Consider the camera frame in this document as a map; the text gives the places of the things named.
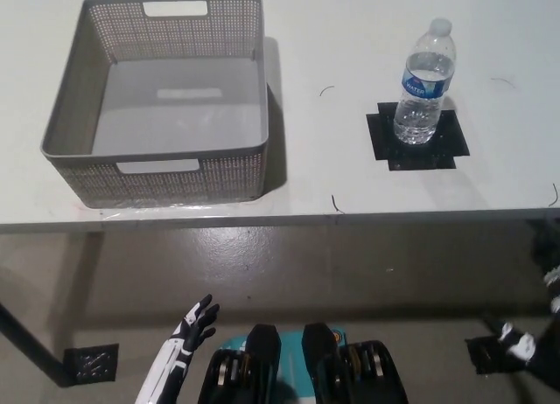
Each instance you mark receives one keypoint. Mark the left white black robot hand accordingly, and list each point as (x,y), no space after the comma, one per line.
(184,347)

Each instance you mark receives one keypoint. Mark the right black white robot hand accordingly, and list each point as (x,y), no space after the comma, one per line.
(542,351)

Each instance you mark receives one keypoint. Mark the clear plastic water bottle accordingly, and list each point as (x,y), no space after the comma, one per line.
(421,111)

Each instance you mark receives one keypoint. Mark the black metal table leg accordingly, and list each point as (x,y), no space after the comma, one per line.
(32,347)

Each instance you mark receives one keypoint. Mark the black tape patch on table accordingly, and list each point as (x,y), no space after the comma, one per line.
(446,152)

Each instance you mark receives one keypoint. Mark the grey perforated plastic basket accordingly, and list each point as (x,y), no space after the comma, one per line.
(175,115)

